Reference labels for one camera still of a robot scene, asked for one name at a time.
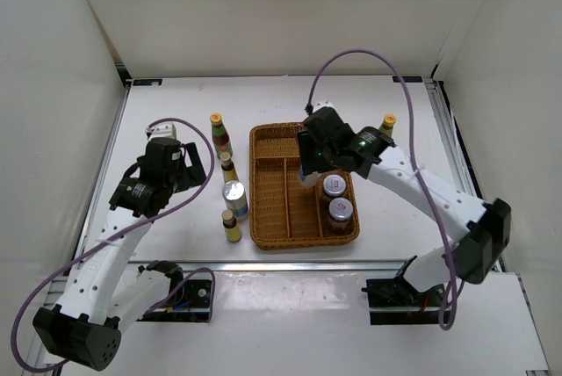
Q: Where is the brown jar white lid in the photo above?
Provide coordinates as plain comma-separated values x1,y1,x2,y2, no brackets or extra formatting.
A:
328,197,354,235
321,174,347,206

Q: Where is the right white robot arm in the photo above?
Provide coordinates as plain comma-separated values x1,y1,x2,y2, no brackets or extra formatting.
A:
297,102,511,307

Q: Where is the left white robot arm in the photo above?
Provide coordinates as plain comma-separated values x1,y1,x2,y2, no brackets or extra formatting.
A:
32,137,206,371

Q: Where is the small brown cork bottle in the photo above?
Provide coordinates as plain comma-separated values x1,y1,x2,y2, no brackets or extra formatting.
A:
220,152,239,183

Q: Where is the green label sauce bottle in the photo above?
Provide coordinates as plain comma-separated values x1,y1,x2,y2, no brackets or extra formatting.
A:
210,112,233,157

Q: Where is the red label sauce bottle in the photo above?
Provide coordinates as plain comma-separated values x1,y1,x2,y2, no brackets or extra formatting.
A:
378,114,397,138

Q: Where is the silver lid blue can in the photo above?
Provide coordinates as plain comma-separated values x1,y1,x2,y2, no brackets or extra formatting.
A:
222,180,249,221

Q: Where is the woven wicker divided basket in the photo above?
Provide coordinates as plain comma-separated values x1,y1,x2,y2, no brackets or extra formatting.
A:
249,122,360,249

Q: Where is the small yellow cork bottle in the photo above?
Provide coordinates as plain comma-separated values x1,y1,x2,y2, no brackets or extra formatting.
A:
221,209,241,242

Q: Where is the right blue table label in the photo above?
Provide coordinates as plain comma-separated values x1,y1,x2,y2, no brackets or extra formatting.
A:
393,76,424,83

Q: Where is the blue table label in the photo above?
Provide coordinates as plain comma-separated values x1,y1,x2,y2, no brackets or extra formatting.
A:
132,78,162,87
393,76,424,83

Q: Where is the left blue table label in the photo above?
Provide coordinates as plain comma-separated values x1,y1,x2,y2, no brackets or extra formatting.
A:
132,78,162,87

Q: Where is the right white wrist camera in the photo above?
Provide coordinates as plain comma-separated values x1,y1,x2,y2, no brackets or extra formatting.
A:
312,100,334,112

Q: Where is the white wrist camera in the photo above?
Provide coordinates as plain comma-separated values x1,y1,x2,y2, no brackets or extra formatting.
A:
145,121,177,141
312,100,334,112

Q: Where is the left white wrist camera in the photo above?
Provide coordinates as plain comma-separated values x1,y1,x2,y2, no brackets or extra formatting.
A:
145,121,177,141

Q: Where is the front aluminium rail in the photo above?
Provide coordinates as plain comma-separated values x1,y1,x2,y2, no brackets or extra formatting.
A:
47,259,479,272

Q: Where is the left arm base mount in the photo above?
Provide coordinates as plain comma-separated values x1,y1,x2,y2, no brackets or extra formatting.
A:
138,261,216,323

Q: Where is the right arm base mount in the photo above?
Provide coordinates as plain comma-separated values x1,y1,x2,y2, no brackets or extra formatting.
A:
361,256,445,326

